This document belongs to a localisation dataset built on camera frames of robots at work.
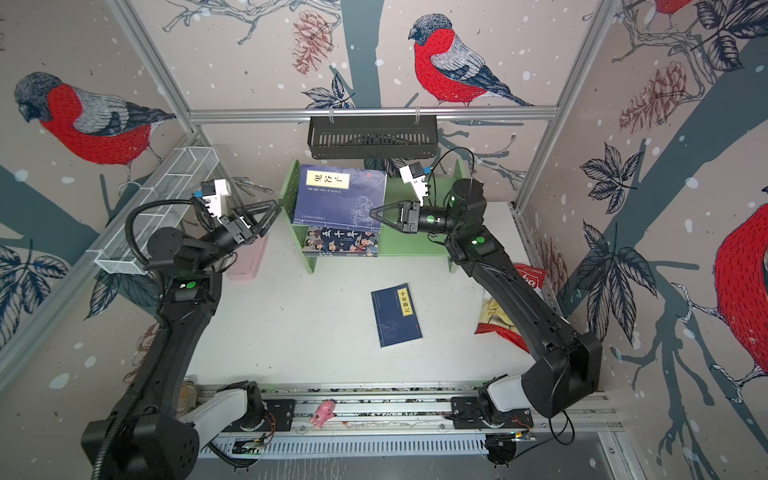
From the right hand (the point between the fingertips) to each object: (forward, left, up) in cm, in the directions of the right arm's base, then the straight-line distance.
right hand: (368, 222), depth 60 cm
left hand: (-1, +19, +4) cm, 19 cm away
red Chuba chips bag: (-1, -35, -40) cm, 53 cm away
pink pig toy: (-28, +12, -40) cm, 51 cm away
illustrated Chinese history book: (+16, +13, -27) cm, 34 cm away
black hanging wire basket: (+55, +6, -13) cm, 57 cm away
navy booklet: (-1, -4, -41) cm, 42 cm away
